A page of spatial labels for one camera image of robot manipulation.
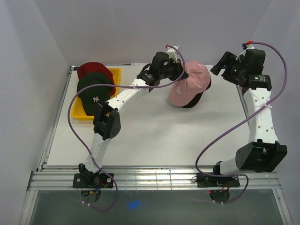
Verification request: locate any dark green baseball cap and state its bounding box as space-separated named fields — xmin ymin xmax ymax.
xmin=77 ymin=72 xmax=113 ymax=116

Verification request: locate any yellow plastic tray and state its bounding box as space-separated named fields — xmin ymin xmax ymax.
xmin=71 ymin=68 xmax=121 ymax=120

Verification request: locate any black baseball cap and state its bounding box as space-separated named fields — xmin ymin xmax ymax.
xmin=182 ymin=81 xmax=211 ymax=109

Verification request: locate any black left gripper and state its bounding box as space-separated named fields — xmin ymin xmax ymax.
xmin=159 ymin=59 xmax=188 ymax=82

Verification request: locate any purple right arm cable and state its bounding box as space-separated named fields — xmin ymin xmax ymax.
xmin=195 ymin=41 xmax=288 ymax=205

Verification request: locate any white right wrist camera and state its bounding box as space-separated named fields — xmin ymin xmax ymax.
xmin=241 ymin=40 xmax=255 ymax=55

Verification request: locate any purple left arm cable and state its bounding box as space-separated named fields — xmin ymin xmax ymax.
xmin=67 ymin=45 xmax=187 ymax=212

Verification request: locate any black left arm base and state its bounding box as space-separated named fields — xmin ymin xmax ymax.
xmin=72 ymin=173 xmax=113 ymax=189

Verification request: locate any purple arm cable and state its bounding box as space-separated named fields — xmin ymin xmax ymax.
xmin=195 ymin=41 xmax=288 ymax=205
xmin=67 ymin=45 xmax=187 ymax=212

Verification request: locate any red baseball cap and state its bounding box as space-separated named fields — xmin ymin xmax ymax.
xmin=77 ymin=62 xmax=116 ymax=97

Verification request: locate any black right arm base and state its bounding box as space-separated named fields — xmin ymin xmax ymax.
xmin=191 ymin=173 xmax=240 ymax=188

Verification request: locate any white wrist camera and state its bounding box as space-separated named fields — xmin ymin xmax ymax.
xmin=165 ymin=44 xmax=181 ymax=63
xmin=241 ymin=40 xmax=255 ymax=55

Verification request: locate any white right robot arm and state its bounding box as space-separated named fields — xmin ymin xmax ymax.
xmin=211 ymin=48 xmax=287 ymax=186

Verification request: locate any aluminium mounting rail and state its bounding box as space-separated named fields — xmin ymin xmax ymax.
xmin=27 ymin=167 xmax=282 ymax=191

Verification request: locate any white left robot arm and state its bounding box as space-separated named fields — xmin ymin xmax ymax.
xmin=79 ymin=46 xmax=187 ymax=188

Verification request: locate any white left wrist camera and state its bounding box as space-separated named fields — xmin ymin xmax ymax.
xmin=165 ymin=44 xmax=181 ymax=63

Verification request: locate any pink baseball cap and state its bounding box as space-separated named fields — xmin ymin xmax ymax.
xmin=168 ymin=60 xmax=211 ymax=108

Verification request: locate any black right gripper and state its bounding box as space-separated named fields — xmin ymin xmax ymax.
xmin=210 ymin=52 xmax=246 ymax=85

